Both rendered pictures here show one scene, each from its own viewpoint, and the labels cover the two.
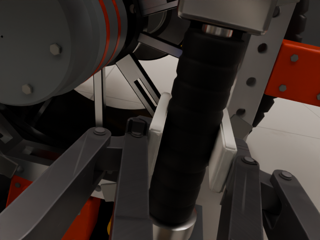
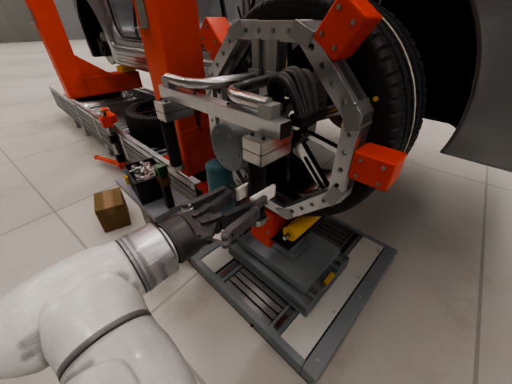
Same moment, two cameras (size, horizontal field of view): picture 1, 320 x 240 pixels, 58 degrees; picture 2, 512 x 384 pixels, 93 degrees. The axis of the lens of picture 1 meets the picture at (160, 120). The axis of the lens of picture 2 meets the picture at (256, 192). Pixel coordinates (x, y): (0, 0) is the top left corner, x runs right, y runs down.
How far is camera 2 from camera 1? 38 cm
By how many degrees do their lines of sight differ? 39
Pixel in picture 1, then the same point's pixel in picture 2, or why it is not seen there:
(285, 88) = (356, 176)
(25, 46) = (231, 152)
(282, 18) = (352, 138)
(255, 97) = (343, 178)
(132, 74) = (302, 153)
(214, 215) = (411, 262)
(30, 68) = (232, 159)
